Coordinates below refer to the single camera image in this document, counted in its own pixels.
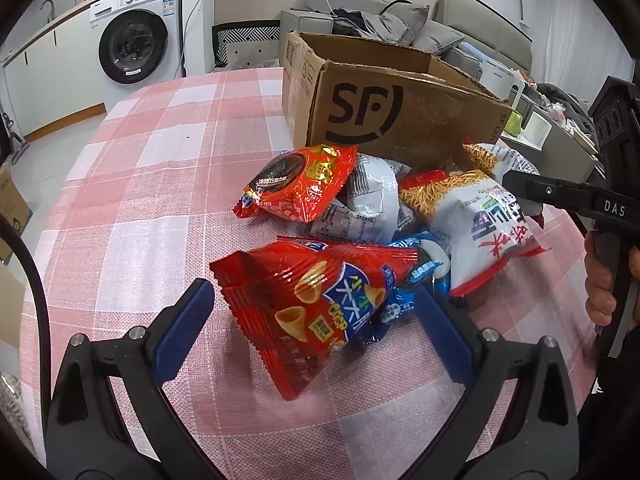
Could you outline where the black white patterned chair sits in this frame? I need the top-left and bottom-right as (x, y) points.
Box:
(212, 20), (282, 71)

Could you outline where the brown cardboard box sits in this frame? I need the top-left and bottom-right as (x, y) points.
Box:
(281, 30), (514, 172)

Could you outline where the white noodle snack packet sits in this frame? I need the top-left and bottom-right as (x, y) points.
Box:
(461, 141), (540, 177)
(398, 169), (549, 297)

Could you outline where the pink plaid tablecloth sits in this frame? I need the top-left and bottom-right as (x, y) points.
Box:
(20, 66), (601, 480)

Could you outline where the blue sandwich cookie packet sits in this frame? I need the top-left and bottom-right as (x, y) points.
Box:
(370, 231), (453, 347)

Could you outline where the silver snack packet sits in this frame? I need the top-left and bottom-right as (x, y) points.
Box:
(350, 154), (414, 202)
(310, 192), (414, 245)

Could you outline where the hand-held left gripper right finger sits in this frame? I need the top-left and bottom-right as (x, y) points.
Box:
(412, 285), (583, 480)

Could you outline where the person's right hand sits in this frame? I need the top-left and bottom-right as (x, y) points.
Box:
(583, 230), (609, 333)

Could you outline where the white paper roll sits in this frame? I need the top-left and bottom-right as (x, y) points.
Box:
(522, 110), (553, 149)

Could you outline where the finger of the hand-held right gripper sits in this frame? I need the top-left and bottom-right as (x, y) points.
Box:
(502, 170), (592, 212)

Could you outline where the black cable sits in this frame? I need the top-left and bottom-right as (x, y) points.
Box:
(0, 214), (53, 376)

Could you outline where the grey side cabinet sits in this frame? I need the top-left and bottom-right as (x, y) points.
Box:
(540, 125), (601, 179)

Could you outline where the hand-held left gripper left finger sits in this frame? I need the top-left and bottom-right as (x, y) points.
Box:
(44, 278), (221, 480)

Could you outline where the white electric kettle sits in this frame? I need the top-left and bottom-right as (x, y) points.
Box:
(481, 61), (525, 103)

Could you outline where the grey pillow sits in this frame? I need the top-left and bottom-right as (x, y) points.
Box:
(412, 24), (466, 56)
(385, 4), (431, 46)

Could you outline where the grey jacket heap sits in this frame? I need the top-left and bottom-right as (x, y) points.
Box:
(525, 82), (596, 133)

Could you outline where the grey sofa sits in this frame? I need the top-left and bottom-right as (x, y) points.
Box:
(279, 0), (532, 86)

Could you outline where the flat cardboard box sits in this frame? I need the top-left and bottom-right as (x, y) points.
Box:
(0, 162), (34, 264)

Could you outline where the red chocolate cookie packet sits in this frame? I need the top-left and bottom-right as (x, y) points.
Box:
(232, 144), (359, 224)

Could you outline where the white washing machine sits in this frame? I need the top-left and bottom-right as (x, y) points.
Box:
(89, 0), (185, 86)

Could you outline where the white kitchen counter cabinet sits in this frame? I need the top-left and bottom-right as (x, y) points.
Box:
(0, 2), (109, 144)

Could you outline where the dark clothes pile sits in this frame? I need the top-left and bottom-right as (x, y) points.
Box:
(331, 7), (396, 38)

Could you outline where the red cone crisp packet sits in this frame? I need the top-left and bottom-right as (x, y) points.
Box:
(209, 239), (419, 402)

